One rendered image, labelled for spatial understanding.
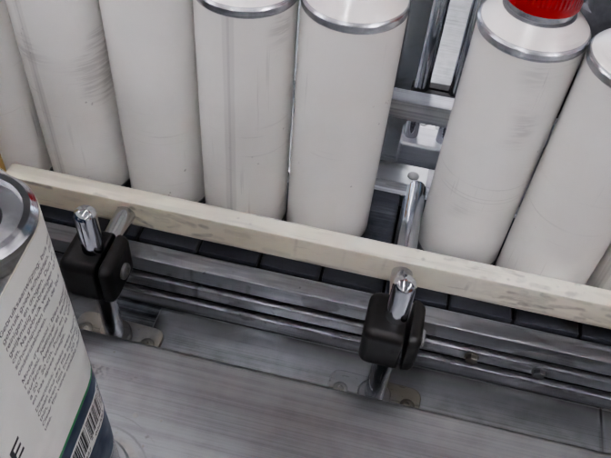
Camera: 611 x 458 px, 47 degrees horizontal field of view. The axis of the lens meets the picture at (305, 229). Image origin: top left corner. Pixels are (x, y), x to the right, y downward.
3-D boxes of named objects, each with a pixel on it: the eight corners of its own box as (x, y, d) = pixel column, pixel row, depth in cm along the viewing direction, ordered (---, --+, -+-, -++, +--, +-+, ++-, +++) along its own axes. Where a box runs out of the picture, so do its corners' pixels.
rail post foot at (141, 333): (65, 344, 44) (62, 337, 43) (84, 311, 46) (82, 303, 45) (150, 368, 43) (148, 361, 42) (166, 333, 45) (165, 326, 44)
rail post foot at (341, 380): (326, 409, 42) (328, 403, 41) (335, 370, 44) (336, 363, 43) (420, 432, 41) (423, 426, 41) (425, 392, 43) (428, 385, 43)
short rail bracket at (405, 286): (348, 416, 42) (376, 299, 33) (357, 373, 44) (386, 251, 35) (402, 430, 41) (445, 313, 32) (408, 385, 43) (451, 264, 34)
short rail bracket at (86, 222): (84, 353, 43) (41, 224, 34) (124, 274, 47) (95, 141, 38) (134, 365, 43) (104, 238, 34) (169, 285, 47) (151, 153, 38)
